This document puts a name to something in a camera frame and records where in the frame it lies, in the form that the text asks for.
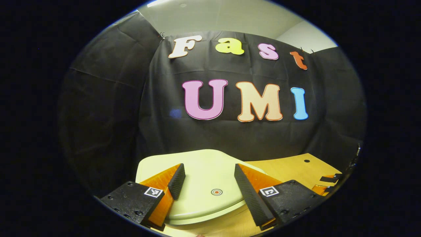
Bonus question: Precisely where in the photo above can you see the pale green desktop garbage bin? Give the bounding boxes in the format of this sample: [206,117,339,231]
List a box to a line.
[135,149,267,236]

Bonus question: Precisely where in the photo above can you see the wooden desktop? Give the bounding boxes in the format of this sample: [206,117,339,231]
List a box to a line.
[158,153,343,237]

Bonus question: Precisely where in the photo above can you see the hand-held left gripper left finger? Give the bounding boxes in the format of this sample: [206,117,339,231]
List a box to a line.
[100,163,186,231]

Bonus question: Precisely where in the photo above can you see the ceiling light panel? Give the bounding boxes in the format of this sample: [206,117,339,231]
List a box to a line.
[146,0,172,8]

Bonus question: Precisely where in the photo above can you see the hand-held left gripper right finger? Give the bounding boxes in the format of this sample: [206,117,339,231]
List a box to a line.
[234,163,325,231]

